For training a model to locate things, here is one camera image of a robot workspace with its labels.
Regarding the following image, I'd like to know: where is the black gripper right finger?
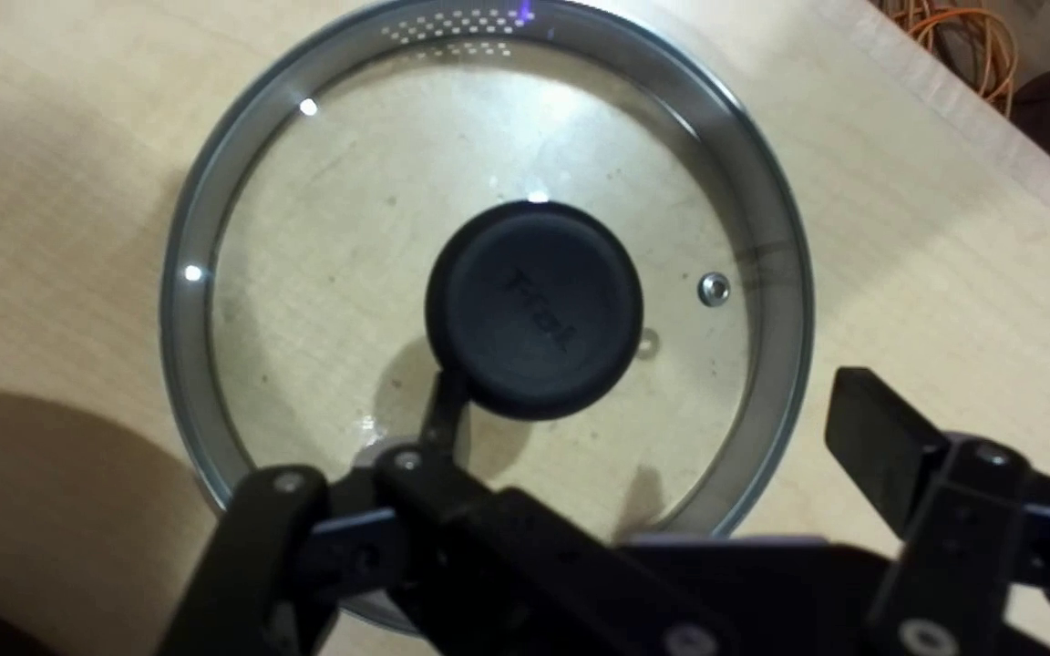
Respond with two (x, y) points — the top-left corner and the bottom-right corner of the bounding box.
(824, 368), (1050, 656)

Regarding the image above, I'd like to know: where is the glass pot lid black knob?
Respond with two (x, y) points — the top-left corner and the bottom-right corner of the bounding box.
(156, 0), (822, 636)

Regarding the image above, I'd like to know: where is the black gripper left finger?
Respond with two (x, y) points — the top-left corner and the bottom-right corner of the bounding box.
(156, 365), (628, 656)

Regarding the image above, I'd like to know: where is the wooden dining table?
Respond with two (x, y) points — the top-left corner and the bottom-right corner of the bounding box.
(0, 0), (1050, 656)

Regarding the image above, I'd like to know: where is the orange cable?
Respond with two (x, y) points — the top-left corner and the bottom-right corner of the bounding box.
(882, 0), (1021, 119)

